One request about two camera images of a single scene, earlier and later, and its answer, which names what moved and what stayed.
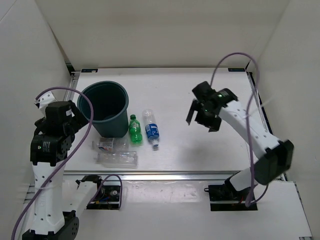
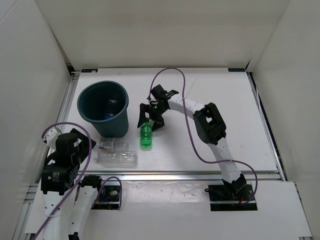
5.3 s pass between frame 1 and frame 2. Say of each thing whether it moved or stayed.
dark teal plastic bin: stayed
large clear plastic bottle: stayed
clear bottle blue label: moved
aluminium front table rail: stayed
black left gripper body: moved
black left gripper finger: moved
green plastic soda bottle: moved
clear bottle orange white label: stayed
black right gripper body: moved
